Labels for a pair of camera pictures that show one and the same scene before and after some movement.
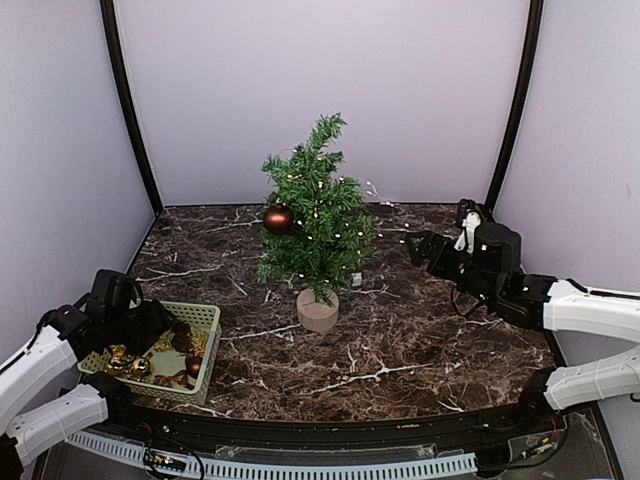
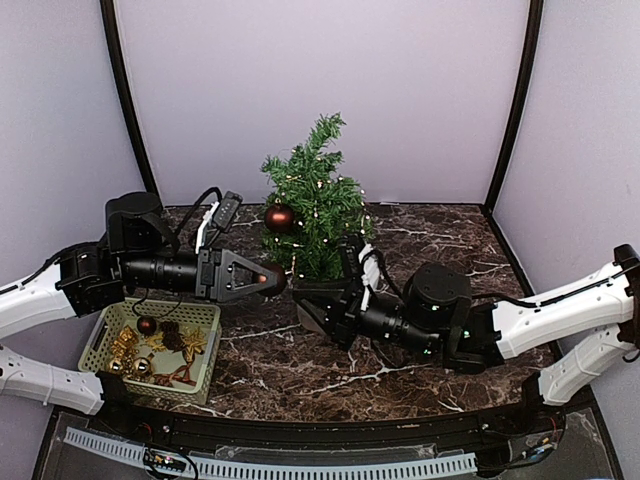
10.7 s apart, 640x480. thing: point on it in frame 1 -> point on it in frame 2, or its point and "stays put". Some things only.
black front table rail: x=178 y=430 stays put
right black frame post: x=523 y=99 stays put
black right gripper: x=433 y=239 -> x=346 y=299
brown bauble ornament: x=193 y=364 -> x=280 y=277
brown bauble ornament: x=278 y=219 stays put
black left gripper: x=158 y=323 -> x=214 y=281
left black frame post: x=109 y=16 stays put
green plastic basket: x=178 y=365 stays put
